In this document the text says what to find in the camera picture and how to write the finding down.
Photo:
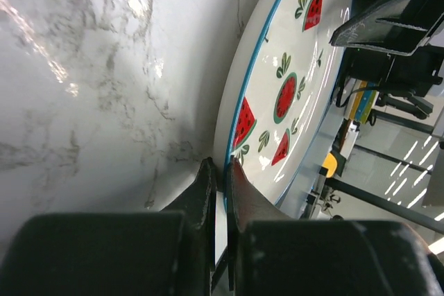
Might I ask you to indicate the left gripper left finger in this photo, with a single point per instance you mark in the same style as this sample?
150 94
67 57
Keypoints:
170 252

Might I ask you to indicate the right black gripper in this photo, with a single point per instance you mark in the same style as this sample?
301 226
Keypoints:
385 44

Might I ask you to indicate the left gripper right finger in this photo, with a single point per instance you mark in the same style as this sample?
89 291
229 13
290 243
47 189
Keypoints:
271 253

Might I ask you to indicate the white strawberry pattern plate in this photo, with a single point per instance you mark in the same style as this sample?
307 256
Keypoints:
278 90

